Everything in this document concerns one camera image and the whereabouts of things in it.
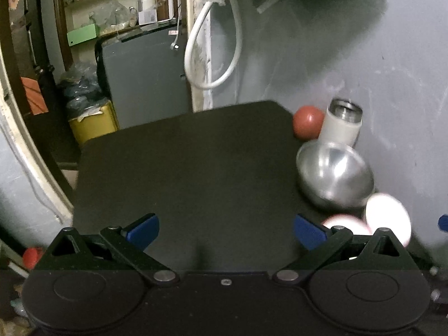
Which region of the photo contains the white bowl red rim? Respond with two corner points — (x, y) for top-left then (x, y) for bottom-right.
(322, 214), (372, 235)
(364, 193), (412, 247)

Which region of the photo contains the deep steel bowl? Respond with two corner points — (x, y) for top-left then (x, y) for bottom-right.
(295, 140), (375, 211)

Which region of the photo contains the white steel thermos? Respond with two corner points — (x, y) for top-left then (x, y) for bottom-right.
(318, 97), (363, 147)

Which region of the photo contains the red ball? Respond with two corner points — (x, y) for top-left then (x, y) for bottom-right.
(292, 106), (325, 141)

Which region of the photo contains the yellow bin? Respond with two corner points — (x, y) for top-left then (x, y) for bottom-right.
(69, 99), (119, 147)

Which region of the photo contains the orange crate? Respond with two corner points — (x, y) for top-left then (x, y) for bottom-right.
(21, 77), (49, 115)

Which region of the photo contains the dark grey cabinet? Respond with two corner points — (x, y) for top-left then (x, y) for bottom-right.
(95, 22), (192, 129)

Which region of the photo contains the green box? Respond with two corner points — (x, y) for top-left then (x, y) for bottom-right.
(67, 24), (99, 47)

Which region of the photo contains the wooden shelf unit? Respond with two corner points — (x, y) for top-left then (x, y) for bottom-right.
(52, 0), (183, 71)

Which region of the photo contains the white hose loop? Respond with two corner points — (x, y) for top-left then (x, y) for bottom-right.
(184, 0), (243, 90)

